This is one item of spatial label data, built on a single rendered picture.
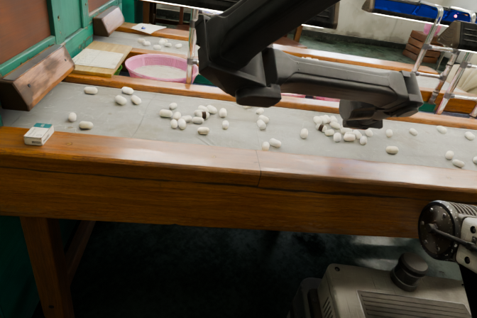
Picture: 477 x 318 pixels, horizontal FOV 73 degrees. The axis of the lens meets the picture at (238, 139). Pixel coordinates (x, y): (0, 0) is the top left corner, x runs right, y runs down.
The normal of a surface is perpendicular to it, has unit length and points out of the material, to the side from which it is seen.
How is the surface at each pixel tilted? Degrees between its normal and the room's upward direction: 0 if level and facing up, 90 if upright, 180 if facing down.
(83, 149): 0
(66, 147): 0
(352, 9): 90
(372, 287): 0
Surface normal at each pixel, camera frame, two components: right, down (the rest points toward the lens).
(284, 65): 0.46, -0.29
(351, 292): 0.15, -0.85
